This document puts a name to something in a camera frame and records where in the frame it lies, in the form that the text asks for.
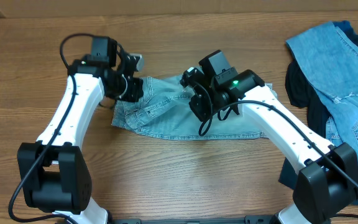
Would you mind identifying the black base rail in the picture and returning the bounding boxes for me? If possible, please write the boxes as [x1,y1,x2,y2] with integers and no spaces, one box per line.
[108,215,281,224]

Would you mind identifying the light blue denim shorts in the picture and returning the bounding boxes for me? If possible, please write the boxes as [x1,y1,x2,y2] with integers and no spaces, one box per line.
[112,75,265,141]

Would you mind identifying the medium blue ripped jeans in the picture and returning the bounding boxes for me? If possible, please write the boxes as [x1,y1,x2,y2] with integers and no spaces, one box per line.
[285,21,358,200]

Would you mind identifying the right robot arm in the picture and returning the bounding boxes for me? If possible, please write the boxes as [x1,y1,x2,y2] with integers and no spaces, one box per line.
[180,50,358,223]

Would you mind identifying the dark navy garment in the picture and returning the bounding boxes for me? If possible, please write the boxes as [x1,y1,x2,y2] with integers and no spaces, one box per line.
[278,20,358,207]

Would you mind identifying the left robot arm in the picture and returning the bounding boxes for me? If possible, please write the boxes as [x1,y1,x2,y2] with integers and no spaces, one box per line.
[7,35,144,223]

